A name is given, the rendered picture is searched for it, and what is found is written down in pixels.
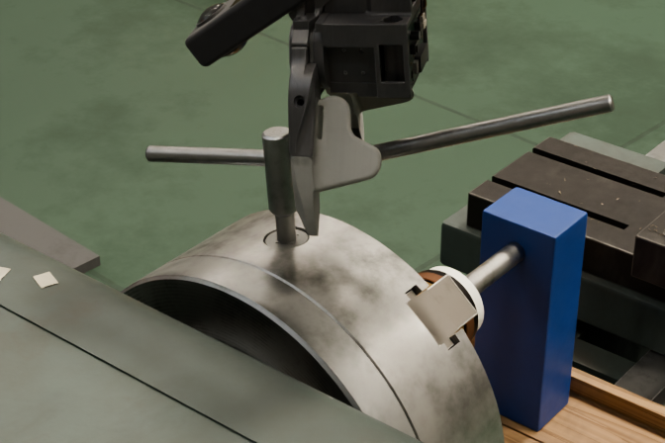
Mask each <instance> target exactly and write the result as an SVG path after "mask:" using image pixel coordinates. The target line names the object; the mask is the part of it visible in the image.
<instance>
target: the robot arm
mask: <svg viewBox="0 0 665 443"><path fill-rule="evenodd" d="M286 14H289V17H290V18H291V20H292V21H293V24H292V26H291V29H290V33H289V64H290V77H289V89H288V128H289V153H290V154H291V173H292V183H293V191H294V199H295V207H296V210H297V213H298V215H299V217H300V219H301V221H302V223H303V226H304V228H305V230H306V232H307V234H308V235H311V236H319V220H320V192H323V191H327V190H331V189H335V188H339V187H343V186H347V185H351V184H355V183H359V182H363V181H367V180H370V179H372V178H373V177H375V176H376V175H377V174H378V172H379V171H380V168H381V164H382V159H381V153H380V151H379V149H378V148H377V147H375V146H373V145H372V144H370V143H368V142H366V141H364V126H363V115H362V112H363V111H367V110H372V109H377V108H382V107H387V106H391V105H396V104H401V103H406V102H409V101H410V100H412V99H413V98H414V91H413V87H414V85H415V83H416V81H417V78H418V76H419V74H420V72H422V71H423V69H424V67H425V65H426V63H427V61H428V22H427V0H229V1H227V2H224V3H219V4H215V5H212V6H210V7H209V8H207V9H206V10H205V11H204V12H203V13H202V14H201V16H200V18H199V20H198V23H197V24H196V26H197V27H196V28H195V29H194V30H193V32H192V33H191V34H190V35H189V36H188V38H187V39H186V41H185V44H186V46H187V48H188V49H189V50H190V51H191V53H192V54H193V55H194V57H195V58H196V59H197V60H198V62H199V63H200V64H201V65H203V66H210V65H211V64H213V63H214V62H216V61H217V60H219V59H220V58H222V57H225V56H231V55H234V54H236V53H238V52H239V51H241V50H242V49H243V48H244V46H245V45H246V43H247V41H248V40H249V39H251V38H252V37H254V36H255V35H257V34H258V33H260V32H261V31H263V30H264V29H266V28H267V27H269V26H270V25H272V24H273V23H275V22H276V21H278V20H279V19H280V18H282V17H283V16H285V15H286ZM325 89H326V92H327V94H329V96H328V97H325V98H323V99H321V95H322V94H323V92H324V90H325Z"/></svg>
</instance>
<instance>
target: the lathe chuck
mask: <svg viewBox="0 0 665 443"><path fill-rule="evenodd" d="M294 217H295V227H296V229H299V230H301V231H303V232H305V233H307V232H306V230H305V228H304V226H303V223H302V221H301V219H300V217H299V215H298V213H297V212H296V213H294ZM275 231H276V221H275V215H273V214H272V213H271V212H270V211H269V210H265V211H261V212H257V213H253V214H251V215H248V216H246V217H244V218H242V219H240V220H238V221H236V222H234V223H232V224H231V225H229V226H227V227H226V228H224V229H222V230H221V231H219V232H217V233H216V234H214V235H212V236H211V237H209V238H207V239H206V240H204V241H202V242H201V243H199V244H197V245H196V246H194V247H192V248H191V249H189V250H187V251H186V252H184V253H182V254H181V255H179V256H177V257H176V258H174V259H172V260H171V261H174V260H178V259H182V258H187V257H195V256H209V257H219V258H225V259H229V260H234V261H236V262H240V263H243V264H246V265H249V266H251V267H254V268H256V269H259V270H261V271H263V272H265V273H267V274H269V275H271V276H273V277H275V278H277V279H279V280H280V281H282V282H284V283H285V284H287V285H289V286H290V287H292V288H293V289H295V290H296V291H298V292H299V293H301V294H302V295H304V296H305V297H306V298H308V299H309V300H310V301H312V302H313V303H314V304H315V305H317V306H318V307H319V308H320V309H322V310H323V311H324V312H325V313H326V314H328V315H329V316H330V317H331V318H332V319H333V320H334V321H335V322H336V323H337V324H338V325H339V326H340V327H341V328H342V329H343V330H344V331H345V332H346V333H347V334H348V335H349V336H350V337H351V338H352V339H353V340H354V341H355V343H356V344H357V345H358V346H359V347H360V348H361V350H362V351H363V352H364V353H365V354H366V356H367V357H368V358H369V359H370V361H371V362H372V363H373V365H374V366H375V367H376V369H377V370H378V371H379V373H380V374H381V376H382V377H383V378H384V380H385V381H386V383H387V384H388V386H389V388H390V389H391V391H392V392H393V394H394V396H395V397H396V399H397V401H398V402H399V404H400V406H401V408H402V410H403V411H404V413H405V415H406V416H407V418H408V420H409V422H410V424H411V426H412V429H413V431H414V433H415V435H416V438H417V439H418V440H420V441H422V442H424V443H505V440H504V432H503V426H502V421H501V416H500V413H499V409H498V405H497V402H496V398H495V395H494V392H493V389H492V387H491V384H490V381H489V379H488V376H487V374H486V372H485V369H484V367H483V365H482V363H481V361H480V359H479V357H478V355H477V353H476V351H475V349H474V347H473V345H472V343H471V342H470V340H469V338H468V337H467V335H466V333H465V332H464V330H463V328H462V329H460V330H459V331H457V332H456V333H455V334H453V335H452V336H451V337H449V339H450V340H451V341H452V342H453V344H454V345H453V346H451V347H450V348H449V349H447V347H446V346H445V344H444V343H443V344H442V345H440V346H438V345H437V343H436V342H435V340H434V339H433V337H432V336H431V334H430V333H429V332H428V330H427V329H426V327H425V326H424V325H423V323H422V322H421V321H420V320H419V318H418V317H417V316H416V315H415V313H414V312H413V311H412V310H411V309H410V308H409V306H408V305H407V304H406V303H407V302H408V301H409V300H410V298H409V297H408V296H407V295H406V293H407V292H409V291H410V290H413V292H414V293H415V294H416V295H418V294H419V293H420V292H422V291H423V290H424V289H426V288H427V287H428V286H429V284H428V283H427V282H426V281H425V280H424V279H423V278H422V277H421V276H420V275H419V274H418V273H417V272H416V271H415V270H414V269H413V268H412V267H410V266H409V265H408V264H407V263H406V262H405V261H404V260H402V259H401V258H400V257H399V256H398V255H396V254H395V253H394V252H393V251H391V250H390V249H389V248H387V247H386V246H385V245H383V244H382V243H380V242H379V241H377V240H376V239H374V238H373V237H371V236H369V235H368V234H366V233H364V232H363V231H361V230H359V229H357V228H355V227H353V226H351V225H349V224H347V223H345V222H343V221H339V220H336V219H334V218H331V217H328V216H325V215H322V214H320V220H319V236H311V235H309V240H308V241H307V242H306V243H305V244H303V245H301V246H299V247H295V248H288V249H281V248H274V247H270V246H268V245H266V244H265V243H264V240H265V238H266V237H267V236H268V235H269V234H271V233H272V232H275ZM171 261H169V262H171ZM169 262H167V263H169ZM167 263H166V264H167Z"/></svg>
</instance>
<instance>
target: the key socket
mask: <svg viewBox="0 0 665 443"><path fill-rule="evenodd" d="M296 234H297V235H298V237H297V238H296V240H295V242H294V244H286V243H276V241H277V231H275V232H272V233H271V234H269V235H268V236H267V237H266V238H265V240H264V243H265V244H266V245H268V246H270V247H274V248H281V249H288V248H295V247H299V246H301V245H303V244H305V243H306V242H307V241H308V240H309V236H308V235H307V234H306V233H305V232H303V231H301V230H299V229H296Z"/></svg>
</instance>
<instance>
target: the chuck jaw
mask: <svg viewBox="0 0 665 443"><path fill-rule="evenodd" d="M406 295H407V296H408V297H409V298H410V300H409V301H408V302H407V303H406V304H407V305H408V306H409V308H410V309H411V310H412V311H413V312H414V313H415V315H416V316H417V317H418V318H419V320H420V321H421V322H422V323H423V325H424V326H425V327H426V329H427V330H428V332H429V333H430V334H431V336H432V337H433V339H434V340H435V342H436V343H437V345H438V346H440V345H442V344H443V343H444V344H445V346H446V347H447V349H449V348H450V347H451V346H453V345H454V344H453V342H452V341H451V340H450V339H449V337H450V336H451V335H452V334H454V333H455V332H456V331H457V330H458V329H459V328H461V327H462V326H463V325H464V324H465V323H467V322H468V321H469V320H470V319H472V318H473V317H474V316H475V315H477V314H478V312H477V311H476V310H475V309H474V307H473V306H472V305H471V304H470V302H469V301H468V300H467V298H466V297H465V296H464V295H463V293H462V292H461V291H460V289H459V288H458V287H457V285H456V284H455V283H454V282H453V280H452V279H451V278H450V276H449V275H448V274H446V275H445V276H443V277H442V278H441V279H439V280H438V281H437V282H435V283H434V284H433V285H431V286H430V287H429V288H427V289H426V290H424V291H423V292H422V293H420V294H419V295H418V296H417V295H416V294H415V293H414V292H413V290H410V291H409V292H407V293H406Z"/></svg>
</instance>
